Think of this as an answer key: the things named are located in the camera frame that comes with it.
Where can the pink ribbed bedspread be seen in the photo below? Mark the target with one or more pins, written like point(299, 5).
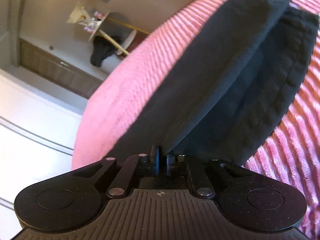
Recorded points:
point(290, 153)

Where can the black pants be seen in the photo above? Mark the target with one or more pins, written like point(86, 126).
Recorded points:
point(231, 86)

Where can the brown wooden door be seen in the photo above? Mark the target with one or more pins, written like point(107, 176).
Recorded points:
point(57, 71)

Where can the black garment on basket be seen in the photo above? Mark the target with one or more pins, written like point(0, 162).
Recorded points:
point(102, 48)

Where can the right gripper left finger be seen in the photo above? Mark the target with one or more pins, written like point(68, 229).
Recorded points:
point(151, 163)

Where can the wrapped flower bouquet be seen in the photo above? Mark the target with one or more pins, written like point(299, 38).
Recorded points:
point(82, 17)

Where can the round two-tier side table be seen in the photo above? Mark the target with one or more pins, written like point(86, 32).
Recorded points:
point(122, 36)

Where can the white laundry basket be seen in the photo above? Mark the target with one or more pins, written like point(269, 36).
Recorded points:
point(110, 63)

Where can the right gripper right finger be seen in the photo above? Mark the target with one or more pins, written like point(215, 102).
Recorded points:
point(175, 164)

